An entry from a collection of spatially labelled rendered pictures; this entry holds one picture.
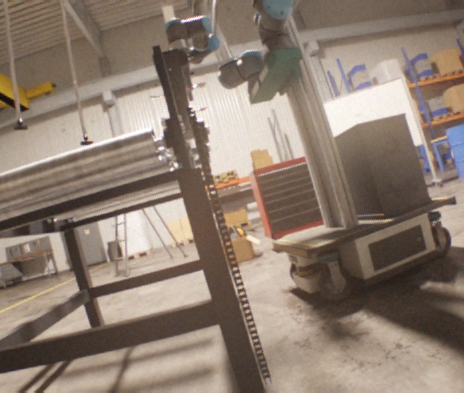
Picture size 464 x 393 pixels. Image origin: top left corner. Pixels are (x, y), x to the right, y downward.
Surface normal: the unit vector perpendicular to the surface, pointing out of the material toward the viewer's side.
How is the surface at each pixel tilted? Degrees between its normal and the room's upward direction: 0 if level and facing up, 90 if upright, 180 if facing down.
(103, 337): 90
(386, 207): 90
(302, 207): 90
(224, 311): 90
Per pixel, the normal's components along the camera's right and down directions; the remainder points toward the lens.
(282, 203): 0.07, -0.07
